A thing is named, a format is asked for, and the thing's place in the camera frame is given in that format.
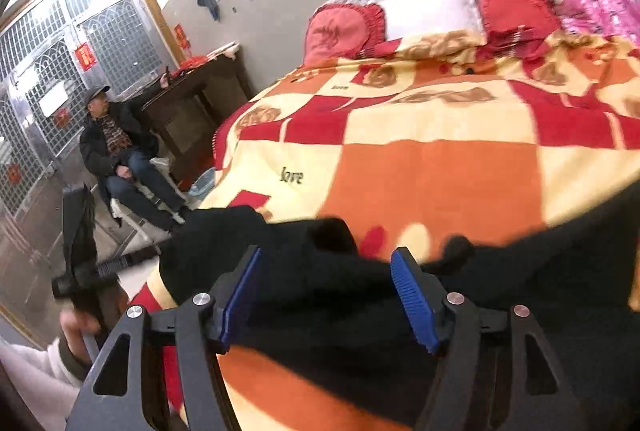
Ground blue plastic bag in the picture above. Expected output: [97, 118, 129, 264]
[189, 167, 217, 200]

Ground dark wooden desk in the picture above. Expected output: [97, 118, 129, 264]
[140, 43, 256, 184]

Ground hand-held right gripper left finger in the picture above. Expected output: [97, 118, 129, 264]
[65, 247, 263, 431]

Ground white pillow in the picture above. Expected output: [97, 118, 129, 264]
[367, 0, 487, 42]

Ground pale pink cloth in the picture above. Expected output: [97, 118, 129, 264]
[207, 42, 240, 60]

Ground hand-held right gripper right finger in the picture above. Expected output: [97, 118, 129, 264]
[390, 246, 601, 431]

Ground pale red heart pillow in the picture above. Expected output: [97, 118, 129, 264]
[303, 2, 387, 66]

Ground checkered rose printed blanket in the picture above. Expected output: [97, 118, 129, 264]
[127, 33, 640, 431]

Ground white chair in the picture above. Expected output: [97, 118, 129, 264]
[90, 156, 188, 257]

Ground white paper notice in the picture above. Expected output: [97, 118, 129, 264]
[40, 83, 68, 116]

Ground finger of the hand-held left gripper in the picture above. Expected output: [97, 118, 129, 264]
[97, 247, 163, 281]

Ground black pants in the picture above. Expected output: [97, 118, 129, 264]
[159, 188, 640, 431]

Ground red cloth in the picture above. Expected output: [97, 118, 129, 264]
[172, 55, 208, 76]

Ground person's left hand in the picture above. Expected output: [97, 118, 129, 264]
[59, 308, 103, 352]

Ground deep red heart pillow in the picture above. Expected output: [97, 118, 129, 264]
[475, 0, 563, 62]

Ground metal grille window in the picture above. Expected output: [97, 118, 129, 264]
[0, 0, 178, 222]

